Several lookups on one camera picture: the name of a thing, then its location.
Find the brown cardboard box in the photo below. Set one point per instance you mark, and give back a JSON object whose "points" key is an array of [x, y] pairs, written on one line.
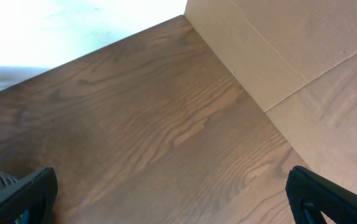
{"points": [[298, 60]]}

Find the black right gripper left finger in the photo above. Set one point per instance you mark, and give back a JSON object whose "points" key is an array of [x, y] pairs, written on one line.
{"points": [[38, 195]]}

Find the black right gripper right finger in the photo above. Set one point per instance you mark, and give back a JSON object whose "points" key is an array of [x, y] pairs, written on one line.
{"points": [[312, 198]]}

